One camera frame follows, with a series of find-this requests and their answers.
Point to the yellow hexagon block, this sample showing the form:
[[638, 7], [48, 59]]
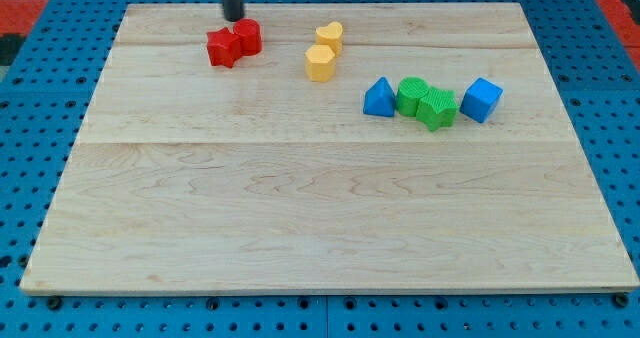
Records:
[[320, 63]]

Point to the blue triangle block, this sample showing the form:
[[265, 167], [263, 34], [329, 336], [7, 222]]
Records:
[[380, 99]]

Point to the red star block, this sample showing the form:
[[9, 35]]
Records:
[[223, 47]]

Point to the yellow heart block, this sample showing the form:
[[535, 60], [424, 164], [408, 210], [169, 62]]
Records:
[[331, 35]]

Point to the red cylinder block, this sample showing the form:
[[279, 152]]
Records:
[[249, 33]]

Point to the green cylinder block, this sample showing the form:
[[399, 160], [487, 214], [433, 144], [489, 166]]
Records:
[[409, 93]]

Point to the wooden board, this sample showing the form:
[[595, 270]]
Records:
[[192, 180]]

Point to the blue cube block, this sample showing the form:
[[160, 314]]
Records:
[[480, 100]]

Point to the green star block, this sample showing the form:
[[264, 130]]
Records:
[[437, 109]]

